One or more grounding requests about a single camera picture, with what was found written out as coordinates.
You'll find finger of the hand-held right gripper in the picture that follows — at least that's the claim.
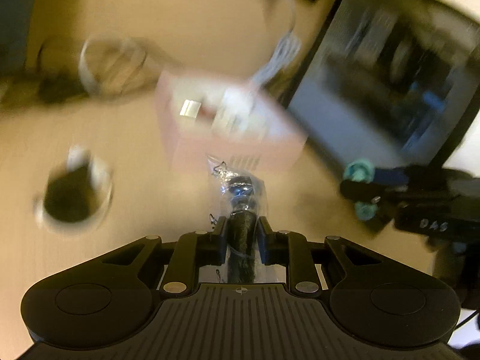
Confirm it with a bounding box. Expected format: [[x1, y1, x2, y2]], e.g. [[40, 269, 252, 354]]
[[369, 164, 451, 188], [338, 179, 401, 205]]

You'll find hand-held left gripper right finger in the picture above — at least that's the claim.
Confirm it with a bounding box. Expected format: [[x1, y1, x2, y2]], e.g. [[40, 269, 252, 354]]
[[255, 215, 384, 295]]

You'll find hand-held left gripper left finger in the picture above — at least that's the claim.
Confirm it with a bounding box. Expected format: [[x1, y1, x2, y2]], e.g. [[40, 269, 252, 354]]
[[100, 215, 229, 295]]

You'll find clear plastic bag with black item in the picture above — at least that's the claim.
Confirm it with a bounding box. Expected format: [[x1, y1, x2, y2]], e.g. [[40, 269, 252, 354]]
[[205, 153, 286, 284]]

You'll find pink box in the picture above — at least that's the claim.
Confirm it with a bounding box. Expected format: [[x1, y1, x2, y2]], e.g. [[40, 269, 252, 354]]
[[155, 70, 309, 174]]

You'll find dark red cosmetic bottle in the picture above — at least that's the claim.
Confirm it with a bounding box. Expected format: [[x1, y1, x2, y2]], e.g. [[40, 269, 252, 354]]
[[179, 99, 220, 121]]

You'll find dark computer case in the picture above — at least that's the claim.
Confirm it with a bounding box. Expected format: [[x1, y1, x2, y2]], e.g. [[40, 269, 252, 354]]
[[286, 0, 480, 170]]

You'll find white round item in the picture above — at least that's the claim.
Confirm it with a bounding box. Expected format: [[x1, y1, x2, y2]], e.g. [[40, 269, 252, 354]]
[[221, 87, 256, 118]]

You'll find black cup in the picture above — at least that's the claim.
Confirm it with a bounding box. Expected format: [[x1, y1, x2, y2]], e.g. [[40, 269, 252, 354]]
[[42, 160, 103, 226]]

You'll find black power adapter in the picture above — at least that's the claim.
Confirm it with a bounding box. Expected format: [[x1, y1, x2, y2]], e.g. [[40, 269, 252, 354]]
[[37, 74, 85, 104]]

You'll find short white cable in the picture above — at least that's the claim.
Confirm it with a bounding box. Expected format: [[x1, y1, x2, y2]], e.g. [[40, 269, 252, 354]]
[[33, 145, 115, 234]]

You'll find bundled white cable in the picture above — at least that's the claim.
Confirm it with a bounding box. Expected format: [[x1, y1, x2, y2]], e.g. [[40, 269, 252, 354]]
[[248, 35, 303, 91]]

